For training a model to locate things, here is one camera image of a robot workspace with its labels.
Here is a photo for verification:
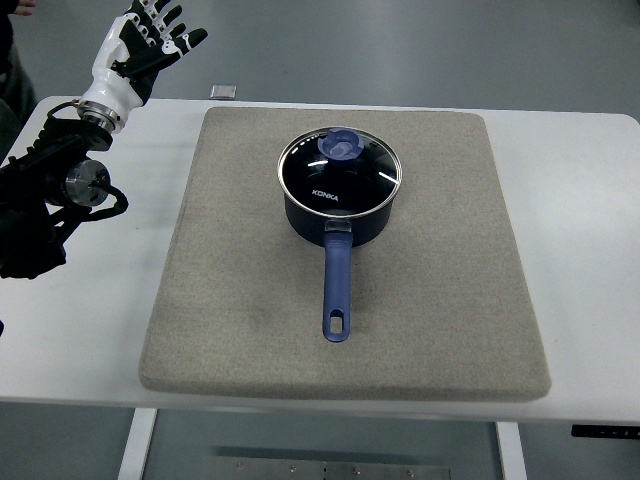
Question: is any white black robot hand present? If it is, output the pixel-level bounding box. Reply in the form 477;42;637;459
81;1;208;120

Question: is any glass pot lid blue knob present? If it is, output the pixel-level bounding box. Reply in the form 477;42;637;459
277;127;402;218

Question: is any black table control panel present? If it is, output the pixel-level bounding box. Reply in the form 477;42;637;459
571;424;640;440

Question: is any beige felt mat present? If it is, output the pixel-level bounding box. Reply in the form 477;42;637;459
139;107;551;402

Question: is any small silver floor plate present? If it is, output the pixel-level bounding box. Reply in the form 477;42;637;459
210;84;237;100

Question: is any white table leg right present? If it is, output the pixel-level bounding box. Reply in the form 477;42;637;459
495;422;528;480

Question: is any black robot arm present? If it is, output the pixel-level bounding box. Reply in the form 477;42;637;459
1;101;129;279

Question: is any dark blue saucepan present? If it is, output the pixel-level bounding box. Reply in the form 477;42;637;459
283;192;395;343

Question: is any white table leg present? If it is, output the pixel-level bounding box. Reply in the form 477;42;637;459
495;422;528;480
117;408;158;480

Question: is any white table leg left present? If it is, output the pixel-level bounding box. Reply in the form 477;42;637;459
117;408;158;480

